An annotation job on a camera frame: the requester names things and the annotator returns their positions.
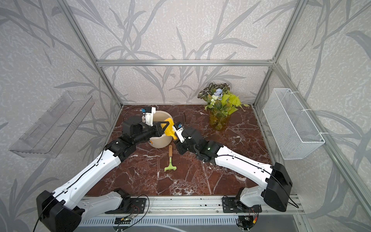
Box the yellow toy shovel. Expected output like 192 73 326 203
164 118 177 140

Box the green wooden-handled toy rake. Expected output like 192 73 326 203
164 145 177 172

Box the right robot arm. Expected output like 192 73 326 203
171 126 293 212

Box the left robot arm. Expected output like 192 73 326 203
36 116 174 232

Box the cream plastic bucket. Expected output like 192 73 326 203
147 111 176 149

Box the artificial plant in vase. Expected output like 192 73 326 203
198 83 250 131

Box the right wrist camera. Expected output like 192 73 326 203
173 123 185 143

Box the aluminium mounting rail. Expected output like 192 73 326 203
72 195 305 218

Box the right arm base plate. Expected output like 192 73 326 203
222 196 262 214

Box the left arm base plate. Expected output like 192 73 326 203
105 197 147 215

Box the clear plastic wall shelf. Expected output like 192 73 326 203
9 91 95 159

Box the white wire mesh basket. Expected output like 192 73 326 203
263 88 325 160

